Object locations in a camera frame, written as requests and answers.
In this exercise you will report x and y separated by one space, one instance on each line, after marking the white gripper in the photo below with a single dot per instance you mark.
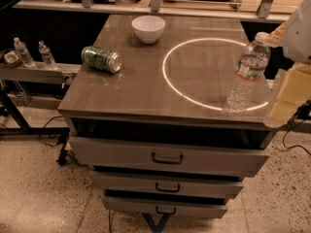
298 36

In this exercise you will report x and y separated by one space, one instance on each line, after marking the bottom grey drawer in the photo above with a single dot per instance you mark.
160 207

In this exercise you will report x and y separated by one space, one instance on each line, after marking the small water bottle left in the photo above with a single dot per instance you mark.
23 52

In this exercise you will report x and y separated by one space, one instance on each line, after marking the green soda can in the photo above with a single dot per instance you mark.
103 60

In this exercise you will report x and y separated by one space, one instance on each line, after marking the small water bottle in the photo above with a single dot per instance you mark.
23 52
46 54

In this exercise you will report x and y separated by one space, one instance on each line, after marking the middle grey drawer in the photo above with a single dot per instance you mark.
165 185

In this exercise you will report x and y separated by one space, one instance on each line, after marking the grey drawer cabinet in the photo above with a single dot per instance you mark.
171 92

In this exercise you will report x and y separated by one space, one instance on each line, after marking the small water bottle right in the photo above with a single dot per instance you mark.
46 54

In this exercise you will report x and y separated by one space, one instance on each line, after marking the white ceramic bowl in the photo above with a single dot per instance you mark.
148 29

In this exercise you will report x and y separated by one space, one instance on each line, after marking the dark bowl on shelf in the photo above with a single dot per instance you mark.
9 59

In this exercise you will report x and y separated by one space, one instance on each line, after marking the grey drawer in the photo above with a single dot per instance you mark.
165 185
168 158
160 207

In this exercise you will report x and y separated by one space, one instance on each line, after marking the clear plastic water bottle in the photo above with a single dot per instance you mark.
248 71

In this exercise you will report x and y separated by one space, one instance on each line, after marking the top grey drawer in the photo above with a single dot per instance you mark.
168 158

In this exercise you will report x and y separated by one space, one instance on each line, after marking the metal side shelf left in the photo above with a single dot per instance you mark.
40 73

